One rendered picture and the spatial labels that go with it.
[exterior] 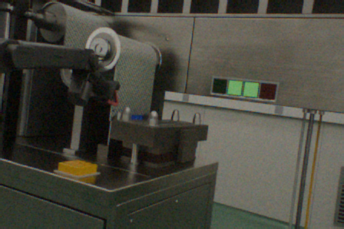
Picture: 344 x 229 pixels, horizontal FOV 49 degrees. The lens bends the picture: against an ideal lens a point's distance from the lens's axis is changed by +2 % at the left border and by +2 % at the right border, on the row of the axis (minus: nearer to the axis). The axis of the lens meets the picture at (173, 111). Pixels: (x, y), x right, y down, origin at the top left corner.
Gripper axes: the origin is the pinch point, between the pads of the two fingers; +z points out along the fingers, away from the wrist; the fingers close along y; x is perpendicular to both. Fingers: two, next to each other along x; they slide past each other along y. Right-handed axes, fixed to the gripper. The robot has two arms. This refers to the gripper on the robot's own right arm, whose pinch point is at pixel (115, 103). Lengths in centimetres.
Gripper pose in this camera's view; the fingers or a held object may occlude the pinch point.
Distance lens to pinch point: 125.2
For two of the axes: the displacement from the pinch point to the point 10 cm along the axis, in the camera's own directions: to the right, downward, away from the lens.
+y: 8.7, 1.3, -4.8
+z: 3.6, 5.0, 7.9
